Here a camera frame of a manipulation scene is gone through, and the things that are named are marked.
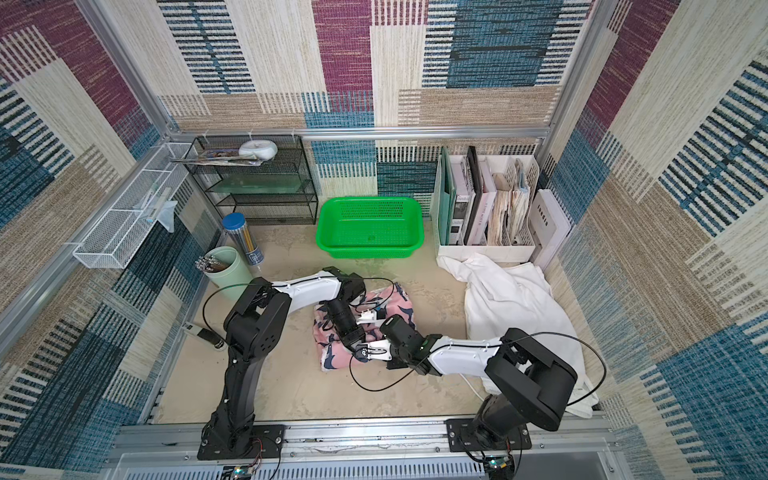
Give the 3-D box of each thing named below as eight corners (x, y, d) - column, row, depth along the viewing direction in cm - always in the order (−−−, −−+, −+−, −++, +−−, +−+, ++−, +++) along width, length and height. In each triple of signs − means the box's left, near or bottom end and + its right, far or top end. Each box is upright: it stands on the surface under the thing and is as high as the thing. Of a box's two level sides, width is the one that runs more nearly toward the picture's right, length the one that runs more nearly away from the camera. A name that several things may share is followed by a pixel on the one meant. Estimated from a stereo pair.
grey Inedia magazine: (531, 268, 105) (554, 230, 90) (516, 229, 116) (535, 189, 101) (547, 268, 105) (573, 230, 90) (530, 229, 116) (551, 189, 101)
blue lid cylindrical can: (247, 269, 109) (223, 232, 94) (244, 253, 114) (221, 215, 99) (265, 263, 111) (245, 226, 96) (261, 248, 116) (241, 210, 100)
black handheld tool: (189, 333, 93) (180, 326, 89) (196, 326, 95) (187, 318, 91) (221, 352, 90) (213, 345, 86) (228, 344, 91) (220, 336, 87)
